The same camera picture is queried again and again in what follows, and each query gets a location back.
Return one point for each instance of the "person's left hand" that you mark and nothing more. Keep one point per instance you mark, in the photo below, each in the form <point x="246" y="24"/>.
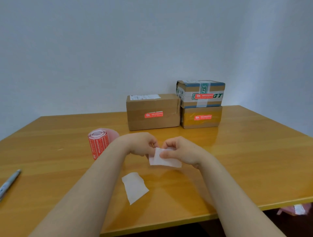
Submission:
<point x="139" y="145"/>

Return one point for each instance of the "person's right hand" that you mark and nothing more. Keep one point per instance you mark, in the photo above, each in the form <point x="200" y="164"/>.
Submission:
<point x="185" y="151"/>

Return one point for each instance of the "single red label paper sticker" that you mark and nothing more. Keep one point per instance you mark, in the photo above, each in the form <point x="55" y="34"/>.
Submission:
<point x="153" y="114"/>
<point x="204" y="96"/>
<point x="203" y="117"/>

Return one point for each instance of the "roll of red stickers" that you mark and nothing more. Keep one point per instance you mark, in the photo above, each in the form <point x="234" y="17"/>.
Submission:
<point x="97" y="144"/>

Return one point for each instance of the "wide cardboard box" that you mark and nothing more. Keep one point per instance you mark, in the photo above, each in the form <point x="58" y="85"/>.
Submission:
<point x="151" y="105"/>

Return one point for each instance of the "cardboard box with torn tape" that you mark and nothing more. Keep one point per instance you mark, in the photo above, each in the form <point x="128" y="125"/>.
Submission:
<point x="215" y="117"/>

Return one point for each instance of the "box with green GT tape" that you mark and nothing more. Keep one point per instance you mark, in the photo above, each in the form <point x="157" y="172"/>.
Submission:
<point x="193" y="88"/>

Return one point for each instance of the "person's right forearm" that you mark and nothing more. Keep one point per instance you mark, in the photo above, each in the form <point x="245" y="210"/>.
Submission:
<point x="237" y="202"/>

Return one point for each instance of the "person's left forearm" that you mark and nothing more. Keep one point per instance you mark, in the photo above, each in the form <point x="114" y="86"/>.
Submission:
<point x="78" y="195"/>

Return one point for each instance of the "white tag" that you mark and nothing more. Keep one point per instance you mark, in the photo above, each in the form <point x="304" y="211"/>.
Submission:
<point x="299" y="209"/>

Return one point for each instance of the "light blue pen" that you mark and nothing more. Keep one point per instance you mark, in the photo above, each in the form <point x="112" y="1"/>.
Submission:
<point x="8" y="184"/>

